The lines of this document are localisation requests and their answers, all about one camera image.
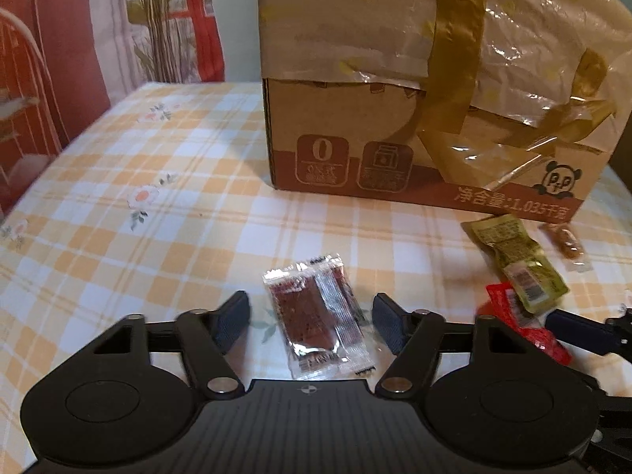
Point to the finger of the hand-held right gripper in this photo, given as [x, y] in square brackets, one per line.
[614, 419]
[577, 328]

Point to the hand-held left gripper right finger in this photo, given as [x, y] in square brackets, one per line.
[390, 323]

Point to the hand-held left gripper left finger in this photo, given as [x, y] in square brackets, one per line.
[230, 323]

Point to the clear dark jerky packet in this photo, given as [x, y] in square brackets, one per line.
[316, 316]

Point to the small red snack packet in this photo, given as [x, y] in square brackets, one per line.
[503, 301]

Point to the small brown candy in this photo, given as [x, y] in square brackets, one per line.
[563, 242]

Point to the checked floral tablecloth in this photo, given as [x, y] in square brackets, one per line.
[148, 256]

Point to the olive green snack packet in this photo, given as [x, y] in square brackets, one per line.
[508, 247]

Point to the taped cardboard box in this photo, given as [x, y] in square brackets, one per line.
[345, 34]

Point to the printed plant curtain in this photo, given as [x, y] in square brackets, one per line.
[74, 34]

